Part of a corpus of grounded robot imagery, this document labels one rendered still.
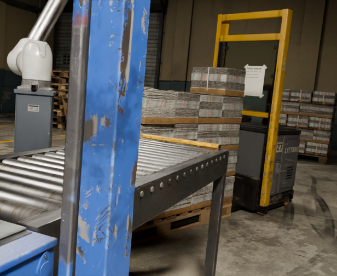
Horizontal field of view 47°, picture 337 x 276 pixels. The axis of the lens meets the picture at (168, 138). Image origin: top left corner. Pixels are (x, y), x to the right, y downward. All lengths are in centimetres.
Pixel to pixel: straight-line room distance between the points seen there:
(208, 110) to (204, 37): 673
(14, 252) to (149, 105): 195
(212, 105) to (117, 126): 257
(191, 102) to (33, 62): 120
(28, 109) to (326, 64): 761
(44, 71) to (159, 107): 80
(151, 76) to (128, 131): 950
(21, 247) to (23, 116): 159
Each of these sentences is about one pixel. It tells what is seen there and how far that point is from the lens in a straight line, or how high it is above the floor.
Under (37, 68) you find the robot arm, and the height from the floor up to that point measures 112.
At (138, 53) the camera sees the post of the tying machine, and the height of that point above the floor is 111.
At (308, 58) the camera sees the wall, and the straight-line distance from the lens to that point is 904.
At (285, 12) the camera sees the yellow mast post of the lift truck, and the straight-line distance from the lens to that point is 363.
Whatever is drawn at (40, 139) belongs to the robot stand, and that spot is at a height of 73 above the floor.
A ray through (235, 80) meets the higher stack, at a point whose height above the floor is 120.
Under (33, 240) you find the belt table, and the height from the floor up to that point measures 79.
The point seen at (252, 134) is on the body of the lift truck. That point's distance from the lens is 383.
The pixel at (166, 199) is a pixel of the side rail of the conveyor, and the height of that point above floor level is 72.
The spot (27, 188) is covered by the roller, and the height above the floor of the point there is 79.
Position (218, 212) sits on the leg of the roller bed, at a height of 49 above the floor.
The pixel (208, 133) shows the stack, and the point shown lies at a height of 76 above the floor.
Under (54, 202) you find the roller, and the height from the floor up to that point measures 80.
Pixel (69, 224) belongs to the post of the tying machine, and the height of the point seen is 86.
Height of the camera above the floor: 106
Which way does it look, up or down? 7 degrees down
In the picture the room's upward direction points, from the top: 5 degrees clockwise
